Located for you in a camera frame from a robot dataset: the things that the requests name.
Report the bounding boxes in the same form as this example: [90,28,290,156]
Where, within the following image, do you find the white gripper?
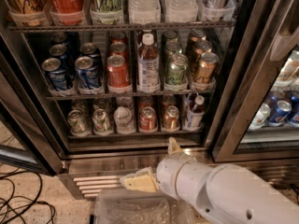
[120,137,193,200]

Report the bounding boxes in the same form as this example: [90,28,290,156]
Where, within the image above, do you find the brown drink bottle white cap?
[184,95,206,130]

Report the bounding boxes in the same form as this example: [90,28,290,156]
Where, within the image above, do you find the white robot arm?
[121,137,299,224]

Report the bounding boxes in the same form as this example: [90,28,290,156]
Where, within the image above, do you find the red can bottom shelf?
[140,106,157,131]

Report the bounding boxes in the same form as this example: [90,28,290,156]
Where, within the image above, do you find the orange can bottom shelf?
[163,105,179,130]

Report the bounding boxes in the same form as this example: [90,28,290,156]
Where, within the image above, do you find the clear water bottle bottom shelf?
[114,106,135,134]

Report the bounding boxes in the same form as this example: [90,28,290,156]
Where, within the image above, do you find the green can shelf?
[93,109,111,133]
[67,109,90,134]

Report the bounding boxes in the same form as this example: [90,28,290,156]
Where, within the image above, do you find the green can bottom shelf left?
[67,109,90,134]

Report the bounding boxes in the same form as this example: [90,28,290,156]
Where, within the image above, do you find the brown tea bottle middle shelf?
[137,34,159,93]

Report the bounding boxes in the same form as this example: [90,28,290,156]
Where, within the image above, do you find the stainless steel fridge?
[0,0,299,200]

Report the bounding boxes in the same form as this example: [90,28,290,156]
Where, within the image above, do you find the glass fridge door right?
[212,0,299,162]

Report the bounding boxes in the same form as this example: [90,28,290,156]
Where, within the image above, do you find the blue pepsi can right fridge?
[267,100,292,126]

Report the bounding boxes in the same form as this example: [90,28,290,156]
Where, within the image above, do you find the open fridge door left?
[0,73,63,175]

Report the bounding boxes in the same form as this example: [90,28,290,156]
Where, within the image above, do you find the clear plastic bin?
[93,189,194,224]

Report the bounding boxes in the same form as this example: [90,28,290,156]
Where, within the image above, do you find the front green lacroix can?
[165,53,188,86]

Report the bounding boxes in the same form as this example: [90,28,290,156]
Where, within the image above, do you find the green lacroix can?
[91,0,122,24]
[165,53,188,86]

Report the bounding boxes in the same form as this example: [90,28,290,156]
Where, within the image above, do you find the front red soda can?
[107,55,130,88]

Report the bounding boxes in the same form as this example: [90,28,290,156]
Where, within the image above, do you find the front gold lacroix can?
[192,52,219,84]

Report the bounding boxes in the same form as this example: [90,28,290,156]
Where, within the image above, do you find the front blue pepsi can right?
[75,56,102,90]

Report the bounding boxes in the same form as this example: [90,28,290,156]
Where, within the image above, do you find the blue pepsi can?
[75,56,102,90]
[41,58,72,91]

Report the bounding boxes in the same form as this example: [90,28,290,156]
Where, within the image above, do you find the front blue pepsi can left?
[41,58,72,91]

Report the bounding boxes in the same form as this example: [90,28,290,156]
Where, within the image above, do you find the green lacroix can top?
[91,0,122,24]

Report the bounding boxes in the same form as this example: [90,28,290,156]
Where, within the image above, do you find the red coca cola can top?
[51,0,84,25]

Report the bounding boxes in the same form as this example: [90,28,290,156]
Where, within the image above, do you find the orange lacroix can top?
[7,0,50,26]

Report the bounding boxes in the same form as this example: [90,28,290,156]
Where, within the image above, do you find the black floor cables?
[0,163,57,224]

